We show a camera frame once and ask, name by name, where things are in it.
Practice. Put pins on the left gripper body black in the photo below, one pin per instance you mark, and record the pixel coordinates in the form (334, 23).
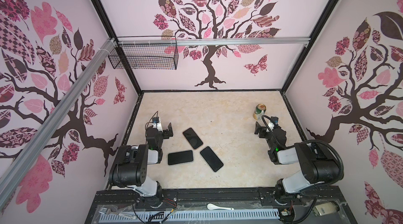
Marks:
(164, 135)

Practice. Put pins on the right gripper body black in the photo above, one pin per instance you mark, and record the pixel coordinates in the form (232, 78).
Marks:
(264, 129)

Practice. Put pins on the black smartphone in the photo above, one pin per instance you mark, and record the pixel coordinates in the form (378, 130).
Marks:
(192, 138)

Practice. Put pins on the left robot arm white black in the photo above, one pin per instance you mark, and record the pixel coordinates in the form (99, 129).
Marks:
(129, 169)

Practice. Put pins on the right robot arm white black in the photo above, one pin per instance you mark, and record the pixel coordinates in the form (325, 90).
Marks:
(320, 164)

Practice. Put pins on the black phone white case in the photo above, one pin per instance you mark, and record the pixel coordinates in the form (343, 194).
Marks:
(182, 157)

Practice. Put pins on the black phone clear case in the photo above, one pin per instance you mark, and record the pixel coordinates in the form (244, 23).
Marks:
(211, 159)

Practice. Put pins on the green beverage can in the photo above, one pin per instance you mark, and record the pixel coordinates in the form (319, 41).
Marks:
(260, 110)

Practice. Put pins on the white plastic spoon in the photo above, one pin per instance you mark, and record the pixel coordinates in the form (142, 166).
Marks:
(211, 206)

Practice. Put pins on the grey box on base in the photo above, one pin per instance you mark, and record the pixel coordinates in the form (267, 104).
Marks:
(326, 208)

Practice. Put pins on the aluminium bar back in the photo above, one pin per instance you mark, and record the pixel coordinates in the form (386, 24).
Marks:
(218, 42)

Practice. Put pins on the aluminium bar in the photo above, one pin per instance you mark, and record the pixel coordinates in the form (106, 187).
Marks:
(218, 42)
(19, 168)

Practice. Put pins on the aluminium bar left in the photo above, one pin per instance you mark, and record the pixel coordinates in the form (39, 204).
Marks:
(19, 168)

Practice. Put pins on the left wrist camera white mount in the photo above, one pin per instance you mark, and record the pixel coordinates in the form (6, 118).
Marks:
(156, 122)

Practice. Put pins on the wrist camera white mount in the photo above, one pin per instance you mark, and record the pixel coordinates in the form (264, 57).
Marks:
(156, 122)
(273, 122)

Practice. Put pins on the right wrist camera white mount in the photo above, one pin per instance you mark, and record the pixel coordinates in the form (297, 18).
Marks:
(273, 122)

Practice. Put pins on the black wire basket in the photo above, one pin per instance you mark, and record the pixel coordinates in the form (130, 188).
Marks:
(145, 52)

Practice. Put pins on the white slotted cable duct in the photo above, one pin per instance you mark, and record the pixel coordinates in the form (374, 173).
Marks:
(186, 216)

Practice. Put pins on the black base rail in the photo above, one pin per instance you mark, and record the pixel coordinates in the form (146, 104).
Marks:
(297, 209)

